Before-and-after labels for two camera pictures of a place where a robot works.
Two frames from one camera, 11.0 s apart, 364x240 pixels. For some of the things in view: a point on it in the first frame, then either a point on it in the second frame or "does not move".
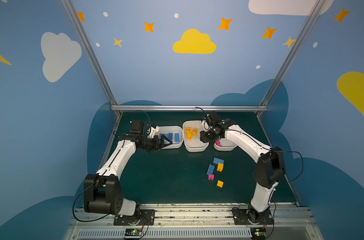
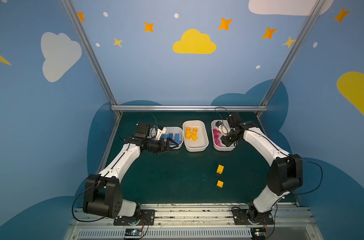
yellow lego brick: x=220 y=167 does not move
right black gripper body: x=207 y=135 to x=228 y=140
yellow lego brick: x=220 y=183 does not move
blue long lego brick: x=177 y=137 does not move
